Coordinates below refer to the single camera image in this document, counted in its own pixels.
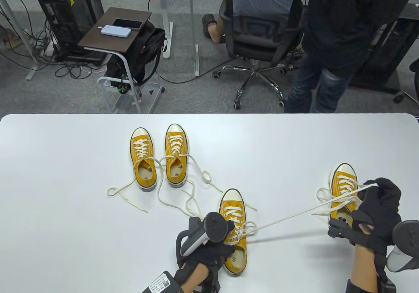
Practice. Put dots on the person's left hand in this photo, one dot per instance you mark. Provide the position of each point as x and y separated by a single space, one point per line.
212 253

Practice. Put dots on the person's right hand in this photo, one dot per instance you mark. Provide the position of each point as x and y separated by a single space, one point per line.
383 208

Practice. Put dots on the grey hand controller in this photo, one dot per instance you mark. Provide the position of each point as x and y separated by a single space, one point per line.
406 234
214 227

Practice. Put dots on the white shoe laces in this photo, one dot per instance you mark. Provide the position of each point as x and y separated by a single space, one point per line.
342 188
234 213

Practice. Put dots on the yellow sneaker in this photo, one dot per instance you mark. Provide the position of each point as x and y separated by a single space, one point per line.
142 149
205 174

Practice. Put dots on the person's right forearm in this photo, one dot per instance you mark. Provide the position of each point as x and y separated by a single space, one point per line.
363 270

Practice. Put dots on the person's left forearm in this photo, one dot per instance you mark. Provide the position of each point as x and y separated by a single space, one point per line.
194 280

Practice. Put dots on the black mesh chair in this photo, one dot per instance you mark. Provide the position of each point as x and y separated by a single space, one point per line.
397 98

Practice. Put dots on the black computer tower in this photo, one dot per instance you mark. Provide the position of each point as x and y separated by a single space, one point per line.
72 14
386 60

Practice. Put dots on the green backpack charm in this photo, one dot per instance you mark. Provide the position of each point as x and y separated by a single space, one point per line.
122 88

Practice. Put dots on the white desk leg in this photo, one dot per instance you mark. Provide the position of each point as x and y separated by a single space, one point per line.
167 44
31 73
196 60

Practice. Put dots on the black desk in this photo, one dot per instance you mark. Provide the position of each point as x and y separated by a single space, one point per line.
412 11

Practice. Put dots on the black backpack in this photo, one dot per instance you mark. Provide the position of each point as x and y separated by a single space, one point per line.
144 54

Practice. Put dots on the black office chair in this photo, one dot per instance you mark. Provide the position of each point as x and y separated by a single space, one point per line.
258 27

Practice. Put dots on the brown side table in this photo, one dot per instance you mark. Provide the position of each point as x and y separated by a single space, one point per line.
108 39

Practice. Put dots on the light blue power bank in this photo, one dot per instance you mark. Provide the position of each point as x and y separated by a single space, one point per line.
116 31

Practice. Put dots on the black smartphone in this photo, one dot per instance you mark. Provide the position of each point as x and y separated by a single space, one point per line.
127 23

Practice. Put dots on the white power strip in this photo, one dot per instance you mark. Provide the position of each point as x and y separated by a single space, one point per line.
49 51

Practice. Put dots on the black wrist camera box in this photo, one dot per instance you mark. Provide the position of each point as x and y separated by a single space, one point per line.
386 286
160 284

